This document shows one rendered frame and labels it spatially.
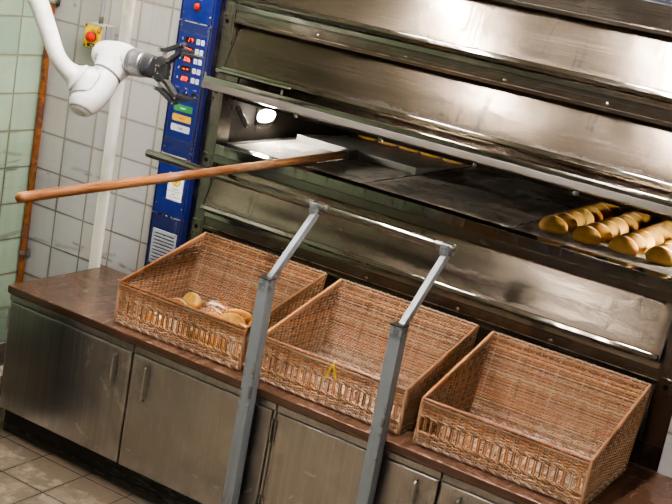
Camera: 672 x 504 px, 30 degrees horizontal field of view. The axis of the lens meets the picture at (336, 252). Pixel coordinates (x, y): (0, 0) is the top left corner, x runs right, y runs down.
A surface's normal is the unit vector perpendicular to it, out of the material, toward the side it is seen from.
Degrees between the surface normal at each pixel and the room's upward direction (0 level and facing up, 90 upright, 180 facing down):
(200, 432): 90
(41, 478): 0
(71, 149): 90
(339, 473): 91
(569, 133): 70
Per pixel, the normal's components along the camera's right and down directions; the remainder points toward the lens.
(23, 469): 0.18, -0.95
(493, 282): -0.44, -0.21
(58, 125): -0.53, 0.12
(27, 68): 0.84, 0.28
